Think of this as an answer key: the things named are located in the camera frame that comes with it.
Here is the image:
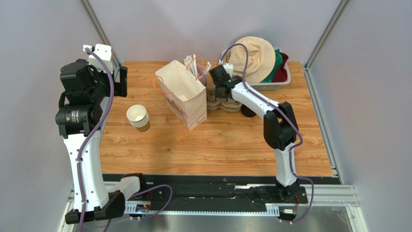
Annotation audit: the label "beige bucket hat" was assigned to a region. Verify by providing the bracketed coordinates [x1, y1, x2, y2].
[227, 36, 276, 83]

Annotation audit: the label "white paper takeout bag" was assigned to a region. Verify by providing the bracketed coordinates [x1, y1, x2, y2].
[153, 60, 207, 131]

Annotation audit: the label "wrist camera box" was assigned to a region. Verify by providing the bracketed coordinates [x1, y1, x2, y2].
[83, 43, 114, 74]
[219, 59, 234, 77]

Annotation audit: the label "wrapped white straws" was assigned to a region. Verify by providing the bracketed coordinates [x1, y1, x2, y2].
[184, 54, 212, 80]

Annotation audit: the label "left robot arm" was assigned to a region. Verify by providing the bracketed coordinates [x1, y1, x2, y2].
[55, 59, 144, 224]

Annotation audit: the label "stack of paper cups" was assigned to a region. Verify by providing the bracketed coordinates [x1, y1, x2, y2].
[126, 104, 151, 133]

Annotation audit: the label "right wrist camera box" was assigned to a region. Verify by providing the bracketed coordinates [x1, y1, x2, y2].
[219, 59, 234, 77]

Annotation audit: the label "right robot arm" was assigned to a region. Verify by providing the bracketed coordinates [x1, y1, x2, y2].
[209, 65, 309, 203]

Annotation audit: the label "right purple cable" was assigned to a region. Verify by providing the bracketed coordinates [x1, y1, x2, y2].
[220, 43, 314, 224]

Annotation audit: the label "cardboard cup carrier tray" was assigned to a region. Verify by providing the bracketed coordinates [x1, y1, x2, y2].
[206, 87, 242, 113]

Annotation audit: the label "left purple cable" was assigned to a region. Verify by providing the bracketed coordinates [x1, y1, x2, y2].
[75, 47, 115, 232]

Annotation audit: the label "dark red cloth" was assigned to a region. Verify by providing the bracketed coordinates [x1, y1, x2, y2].
[272, 52, 289, 83]

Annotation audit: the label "green cloth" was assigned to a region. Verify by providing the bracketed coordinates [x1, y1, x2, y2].
[261, 48, 283, 83]

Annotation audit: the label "pink straw holder cup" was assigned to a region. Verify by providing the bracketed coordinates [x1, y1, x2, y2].
[197, 65, 207, 87]

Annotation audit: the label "purple cable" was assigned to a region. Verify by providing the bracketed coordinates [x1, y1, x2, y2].
[220, 43, 314, 224]
[75, 47, 115, 232]

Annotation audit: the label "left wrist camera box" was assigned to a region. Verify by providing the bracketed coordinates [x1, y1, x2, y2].
[83, 43, 114, 74]

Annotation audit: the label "stack of black lids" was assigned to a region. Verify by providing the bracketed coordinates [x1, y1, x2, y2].
[241, 104, 257, 117]

